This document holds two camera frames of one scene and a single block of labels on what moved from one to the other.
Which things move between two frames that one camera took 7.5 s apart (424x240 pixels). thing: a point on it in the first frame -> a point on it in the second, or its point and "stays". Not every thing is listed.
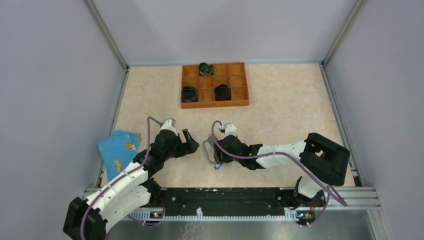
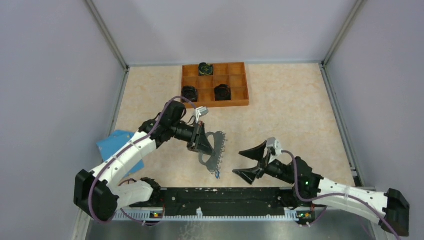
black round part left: x=189 y=94 stays
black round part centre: x=222 y=92 stays
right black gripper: x=218 y=156 -> x=257 y=153
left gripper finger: x=189 y=138 -> x=205 y=146
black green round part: x=205 y=69 stays
